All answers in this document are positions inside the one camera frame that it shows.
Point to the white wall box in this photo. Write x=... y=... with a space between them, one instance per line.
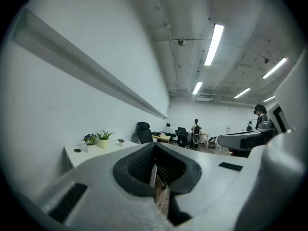
x=228 y=129

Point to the purple flower potted plant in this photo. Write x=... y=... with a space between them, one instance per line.
x=90 y=141

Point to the white desk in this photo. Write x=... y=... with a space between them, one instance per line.
x=115 y=150

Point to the light wooden table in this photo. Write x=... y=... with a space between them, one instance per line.
x=205 y=135

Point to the white monitor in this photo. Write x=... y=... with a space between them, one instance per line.
x=169 y=129

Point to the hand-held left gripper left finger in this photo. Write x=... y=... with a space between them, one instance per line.
x=96 y=177

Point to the round ceiling sensor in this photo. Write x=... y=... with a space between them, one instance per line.
x=182 y=42

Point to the small potted plant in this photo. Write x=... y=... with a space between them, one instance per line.
x=121 y=142

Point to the green plant in cream pot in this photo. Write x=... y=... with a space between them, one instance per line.
x=103 y=139

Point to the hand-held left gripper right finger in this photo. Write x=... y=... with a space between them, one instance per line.
x=207 y=177

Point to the black office chair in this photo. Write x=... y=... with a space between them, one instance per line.
x=144 y=133
x=182 y=136

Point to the long ceiling light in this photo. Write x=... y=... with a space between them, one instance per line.
x=242 y=93
x=274 y=68
x=197 y=88
x=214 y=44
x=268 y=98

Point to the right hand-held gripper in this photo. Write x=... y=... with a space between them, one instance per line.
x=293 y=93

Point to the dark visitor chair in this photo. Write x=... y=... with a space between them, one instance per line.
x=212 y=142

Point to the white ceiling conduit pipe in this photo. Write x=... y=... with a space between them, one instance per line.
x=171 y=49

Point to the white air conditioner unit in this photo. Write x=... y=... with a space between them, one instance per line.
x=204 y=97

